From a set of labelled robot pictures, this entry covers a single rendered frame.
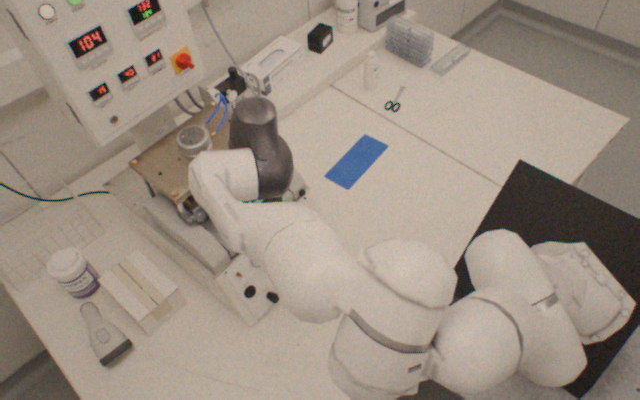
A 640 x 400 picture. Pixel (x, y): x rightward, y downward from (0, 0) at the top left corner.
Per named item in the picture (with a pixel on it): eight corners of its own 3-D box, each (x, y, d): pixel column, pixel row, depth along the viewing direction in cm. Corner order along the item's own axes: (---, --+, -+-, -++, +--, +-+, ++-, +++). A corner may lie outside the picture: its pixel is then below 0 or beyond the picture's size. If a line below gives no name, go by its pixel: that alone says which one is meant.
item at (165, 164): (125, 174, 130) (105, 139, 120) (216, 108, 144) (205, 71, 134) (186, 223, 119) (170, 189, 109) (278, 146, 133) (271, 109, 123)
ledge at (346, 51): (208, 96, 188) (205, 86, 185) (361, -3, 222) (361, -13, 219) (261, 134, 174) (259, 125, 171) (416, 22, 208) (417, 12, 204)
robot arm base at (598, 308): (654, 299, 103) (655, 315, 92) (582, 358, 110) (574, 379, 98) (558, 221, 112) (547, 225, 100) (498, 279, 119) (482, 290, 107)
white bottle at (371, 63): (364, 90, 185) (364, 57, 173) (364, 81, 188) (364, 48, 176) (378, 90, 184) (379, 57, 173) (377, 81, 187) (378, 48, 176)
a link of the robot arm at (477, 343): (541, 333, 65) (495, 383, 50) (478, 428, 70) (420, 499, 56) (416, 246, 74) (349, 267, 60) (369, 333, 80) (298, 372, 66)
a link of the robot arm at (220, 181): (339, 214, 69) (284, 131, 95) (201, 237, 64) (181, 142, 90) (338, 278, 75) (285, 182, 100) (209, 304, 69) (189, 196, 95)
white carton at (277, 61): (241, 84, 184) (237, 68, 179) (282, 51, 195) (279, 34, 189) (266, 96, 179) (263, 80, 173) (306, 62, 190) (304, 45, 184)
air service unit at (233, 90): (213, 124, 146) (199, 84, 135) (249, 97, 153) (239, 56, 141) (225, 132, 144) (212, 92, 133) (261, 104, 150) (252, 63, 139)
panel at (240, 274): (256, 322, 131) (221, 272, 121) (331, 244, 144) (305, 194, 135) (260, 325, 130) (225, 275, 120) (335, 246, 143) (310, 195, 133)
